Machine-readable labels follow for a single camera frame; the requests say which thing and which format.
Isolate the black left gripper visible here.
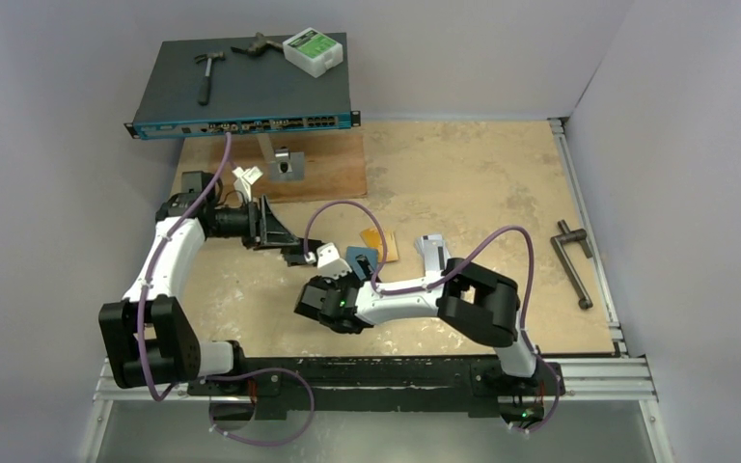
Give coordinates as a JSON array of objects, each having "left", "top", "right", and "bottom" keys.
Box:
[{"left": 208, "top": 194, "right": 298, "bottom": 251}]

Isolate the blue leather card holder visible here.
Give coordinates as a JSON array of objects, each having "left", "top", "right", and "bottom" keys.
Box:
[{"left": 344, "top": 246, "right": 379, "bottom": 281}]

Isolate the orange credit card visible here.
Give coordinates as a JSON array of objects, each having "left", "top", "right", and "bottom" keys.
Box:
[{"left": 360, "top": 228, "right": 399, "bottom": 262}]

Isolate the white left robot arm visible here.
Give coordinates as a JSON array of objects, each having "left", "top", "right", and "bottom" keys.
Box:
[{"left": 98, "top": 167, "right": 299, "bottom": 395}]

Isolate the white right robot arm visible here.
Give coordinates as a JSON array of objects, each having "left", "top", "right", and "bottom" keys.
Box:
[{"left": 294, "top": 258, "right": 541, "bottom": 393}]

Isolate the brown wooden board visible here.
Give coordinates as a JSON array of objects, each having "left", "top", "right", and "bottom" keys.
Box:
[{"left": 231, "top": 131, "right": 368, "bottom": 203}]

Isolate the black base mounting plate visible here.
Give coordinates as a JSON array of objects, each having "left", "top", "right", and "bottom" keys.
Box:
[{"left": 188, "top": 354, "right": 565, "bottom": 422}]

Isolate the white green plastic box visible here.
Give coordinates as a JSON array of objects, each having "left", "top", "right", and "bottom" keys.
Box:
[{"left": 282, "top": 27, "right": 347, "bottom": 78}]

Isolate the dark metal clamp tool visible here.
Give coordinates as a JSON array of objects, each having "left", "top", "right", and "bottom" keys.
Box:
[{"left": 230, "top": 32, "right": 284, "bottom": 58}]

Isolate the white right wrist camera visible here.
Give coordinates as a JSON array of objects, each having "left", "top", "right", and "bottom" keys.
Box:
[{"left": 316, "top": 243, "right": 352, "bottom": 280}]

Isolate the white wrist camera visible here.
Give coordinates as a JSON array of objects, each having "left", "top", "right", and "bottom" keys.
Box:
[
  {"left": 232, "top": 166, "right": 262, "bottom": 204},
  {"left": 316, "top": 243, "right": 352, "bottom": 280}
]

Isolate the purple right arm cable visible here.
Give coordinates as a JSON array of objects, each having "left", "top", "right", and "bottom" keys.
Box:
[{"left": 303, "top": 201, "right": 563, "bottom": 436}]

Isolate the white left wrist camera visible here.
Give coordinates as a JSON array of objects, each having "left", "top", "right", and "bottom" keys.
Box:
[{"left": 232, "top": 166, "right": 262, "bottom": 204}]

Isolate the grey metal stand bracket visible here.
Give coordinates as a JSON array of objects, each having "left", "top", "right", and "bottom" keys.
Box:
[{"left": 257, "top": 133, "right": 306, "bottom": 182}]

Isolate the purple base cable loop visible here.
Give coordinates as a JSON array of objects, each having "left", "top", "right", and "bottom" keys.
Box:
[{"left": 207, "top": 368, "right": 316, "bottom": 449}]

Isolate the blue network switch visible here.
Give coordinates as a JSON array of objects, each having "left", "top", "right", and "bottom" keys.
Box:
[{"left": 124, "top": 37, "right": 361, "bottom": 140}]

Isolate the black handled hammer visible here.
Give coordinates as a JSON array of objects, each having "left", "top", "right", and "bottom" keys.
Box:
[{"left": 194, "top": 51, "right": 226, "bottom": 106}]

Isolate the grey metal pipe handle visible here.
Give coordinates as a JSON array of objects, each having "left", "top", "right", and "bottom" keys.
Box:
[{"left": 550, "top": 220, "right": 593, "bottom": 311}]

